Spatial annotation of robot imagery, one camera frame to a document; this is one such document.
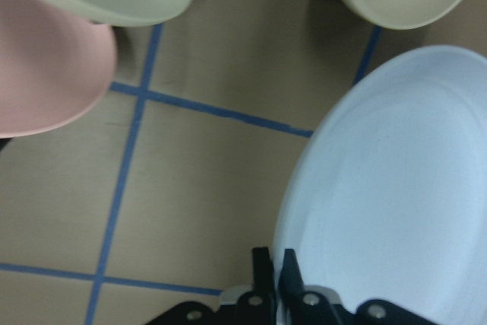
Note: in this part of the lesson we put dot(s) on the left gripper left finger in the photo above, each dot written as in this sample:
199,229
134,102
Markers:
258,305

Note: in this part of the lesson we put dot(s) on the pink plate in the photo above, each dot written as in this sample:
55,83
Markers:
55,66

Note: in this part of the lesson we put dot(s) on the blue plate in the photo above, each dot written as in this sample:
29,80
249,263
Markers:
388,199

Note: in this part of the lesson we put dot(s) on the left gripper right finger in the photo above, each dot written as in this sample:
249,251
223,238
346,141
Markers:
306,304

